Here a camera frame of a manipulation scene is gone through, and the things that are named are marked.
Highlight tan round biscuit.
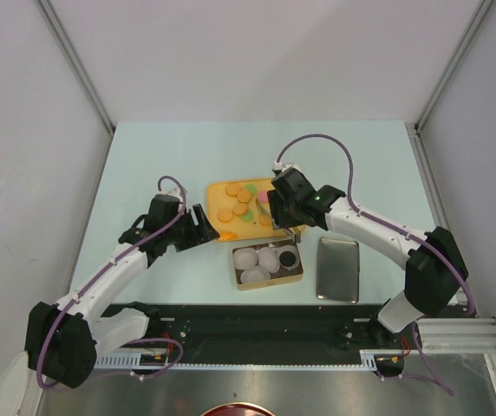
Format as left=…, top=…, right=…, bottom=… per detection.
left=259, top=216, right=271, bottom=226
left=217, top=208, right=234, bottom=223
left=233, top=203, right=249, bottom=217
left=225, top=183, right=242, bottom=197
left=237, top=189, right=252, bottom=204

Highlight yellow plastic tray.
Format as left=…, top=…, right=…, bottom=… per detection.
left=206, top=178, right=287, bottom=241

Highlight silver tin lid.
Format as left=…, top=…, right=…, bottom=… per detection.
left=316, top=237, right=360, bottom=304

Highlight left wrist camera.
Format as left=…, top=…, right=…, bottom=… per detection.
left=160, top=186, right=186, bottom=204

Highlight aluminium frame post right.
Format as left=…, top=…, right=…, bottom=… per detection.
left=413, top=0, right=496, bottom=131

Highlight white paper cupcake liner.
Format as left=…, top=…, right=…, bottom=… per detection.
left=233, top=247, right=258, bottom=270
left=258, top=247, right=280, bottom=274
left=240, top=265, right=271, bottom=284
left=276, top=245, right=300, bottom=272

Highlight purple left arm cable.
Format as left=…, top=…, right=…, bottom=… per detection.
left=35, top=175, right=188, bottom=388

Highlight green sandwich cookie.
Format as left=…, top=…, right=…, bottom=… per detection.
left=240, top=209, right=254, bottom=222
left=244, top=184, right=258, bottom=195

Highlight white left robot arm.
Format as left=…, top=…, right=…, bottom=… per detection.
left=24, top=193, right=219, bottom=389

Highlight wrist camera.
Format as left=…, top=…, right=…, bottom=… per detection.
left=272, top=161, right=302, bottom=175
left=160, top=186, right=186, bottom=204

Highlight aluminium frame post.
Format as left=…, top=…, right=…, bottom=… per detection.
left=33, top=0, right=116, bottom=133
left=413, top=0, right=496, bottom=131

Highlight black sandwich cookie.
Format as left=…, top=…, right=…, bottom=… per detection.
left=279, top=251, right=297, bottom=270

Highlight red round object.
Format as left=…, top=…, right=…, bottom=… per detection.
left=202, top=402, right=274, bottom=416

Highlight pink sandwich cookie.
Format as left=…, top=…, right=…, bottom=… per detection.
left=256, top=192, right=268, bottom=203

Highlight yellow cookie tin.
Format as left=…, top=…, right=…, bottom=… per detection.
left=232, top=239, right=303, bottom=291

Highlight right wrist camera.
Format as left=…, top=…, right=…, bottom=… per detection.
left=272, top=161, right=302, bottom=175

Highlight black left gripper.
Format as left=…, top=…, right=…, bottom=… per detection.
left=164, top=204, right=219, bottom=252

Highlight aluminium frame post left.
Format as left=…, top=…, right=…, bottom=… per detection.
left=33, top=0, right=116, bottom=133

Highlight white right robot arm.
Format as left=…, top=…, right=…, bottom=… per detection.
left=268, top=165, right=467, bottom=348

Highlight orange fish shaped cookie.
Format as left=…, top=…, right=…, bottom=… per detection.
left=218, top=231, right=238, bottom=241

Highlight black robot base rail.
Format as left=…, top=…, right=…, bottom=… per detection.
left=100, top=301, right=422, bottom=366

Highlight white cable duct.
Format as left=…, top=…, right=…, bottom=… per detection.
left=94, top=348, right=406, bottom=373

